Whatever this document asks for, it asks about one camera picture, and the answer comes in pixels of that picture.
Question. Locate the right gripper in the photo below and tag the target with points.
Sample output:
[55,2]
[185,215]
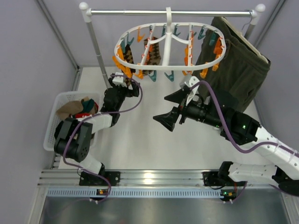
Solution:
[182,110]

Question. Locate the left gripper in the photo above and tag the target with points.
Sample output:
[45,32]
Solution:
[130,87]

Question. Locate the teal sock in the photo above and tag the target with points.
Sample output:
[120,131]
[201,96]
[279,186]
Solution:
[88,106]

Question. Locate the red sock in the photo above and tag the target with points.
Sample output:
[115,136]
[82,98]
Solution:
[81,115]

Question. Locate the brown striped sock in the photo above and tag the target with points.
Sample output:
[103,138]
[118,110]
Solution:
[69,109]

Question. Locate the white oval clip hanger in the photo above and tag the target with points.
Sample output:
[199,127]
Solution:
[166,34]

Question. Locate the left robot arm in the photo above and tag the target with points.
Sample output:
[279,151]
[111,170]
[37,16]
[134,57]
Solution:
[73,135]

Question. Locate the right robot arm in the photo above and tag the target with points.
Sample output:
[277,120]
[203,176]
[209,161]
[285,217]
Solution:
[245,133]

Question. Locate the white hanger with metal hook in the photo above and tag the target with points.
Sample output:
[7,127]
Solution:
[247,35]

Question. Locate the white laundry basket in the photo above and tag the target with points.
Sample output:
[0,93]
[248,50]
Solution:
[60,100]

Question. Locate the olive green shorts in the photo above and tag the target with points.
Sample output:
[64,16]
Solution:
[243,69]

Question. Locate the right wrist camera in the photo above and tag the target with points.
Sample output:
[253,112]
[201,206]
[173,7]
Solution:
[191,82]

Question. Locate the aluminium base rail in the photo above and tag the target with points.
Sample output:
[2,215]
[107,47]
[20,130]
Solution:
[137,184]

